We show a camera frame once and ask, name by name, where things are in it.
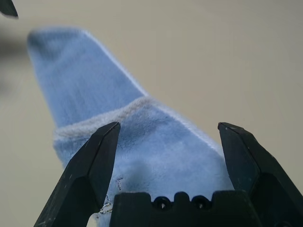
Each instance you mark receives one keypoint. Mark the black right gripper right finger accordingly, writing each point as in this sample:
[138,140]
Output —
[260,170]

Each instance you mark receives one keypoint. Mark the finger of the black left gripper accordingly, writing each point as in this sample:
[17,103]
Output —
[8,8]

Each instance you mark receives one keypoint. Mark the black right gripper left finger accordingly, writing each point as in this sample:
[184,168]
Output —
[80,175]

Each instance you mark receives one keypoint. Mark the light blue towel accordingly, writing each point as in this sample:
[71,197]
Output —
[154,146]

